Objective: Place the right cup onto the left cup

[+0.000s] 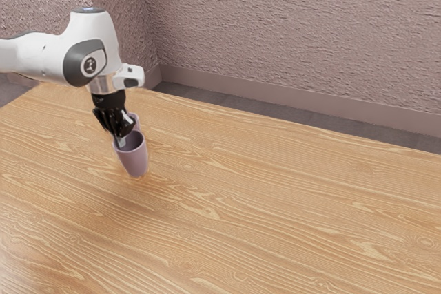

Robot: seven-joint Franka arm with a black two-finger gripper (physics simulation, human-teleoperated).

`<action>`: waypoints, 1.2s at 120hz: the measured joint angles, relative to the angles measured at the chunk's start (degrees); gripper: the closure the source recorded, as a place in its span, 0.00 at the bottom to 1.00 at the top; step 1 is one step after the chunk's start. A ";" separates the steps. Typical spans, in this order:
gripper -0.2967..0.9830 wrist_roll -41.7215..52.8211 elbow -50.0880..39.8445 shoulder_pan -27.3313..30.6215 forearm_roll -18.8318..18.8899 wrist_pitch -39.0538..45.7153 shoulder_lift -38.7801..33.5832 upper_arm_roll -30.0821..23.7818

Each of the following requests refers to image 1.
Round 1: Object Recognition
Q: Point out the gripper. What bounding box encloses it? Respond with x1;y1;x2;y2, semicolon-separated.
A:
90;90;136;149

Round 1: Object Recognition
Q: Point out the purple cup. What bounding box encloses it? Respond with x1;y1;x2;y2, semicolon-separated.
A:
126;112;141;134
113;130;150;178

